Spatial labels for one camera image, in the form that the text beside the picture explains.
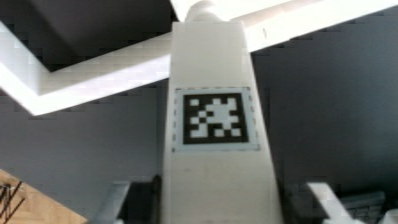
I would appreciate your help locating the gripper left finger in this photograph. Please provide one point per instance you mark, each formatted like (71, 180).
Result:
(129, 206)

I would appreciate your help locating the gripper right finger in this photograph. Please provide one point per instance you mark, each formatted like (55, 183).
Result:
(316, 206)

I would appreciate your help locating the white L-shaped fence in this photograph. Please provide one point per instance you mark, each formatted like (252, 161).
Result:
(106, 73)

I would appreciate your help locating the white desk leg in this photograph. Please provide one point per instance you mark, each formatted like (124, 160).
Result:
(218, 186)

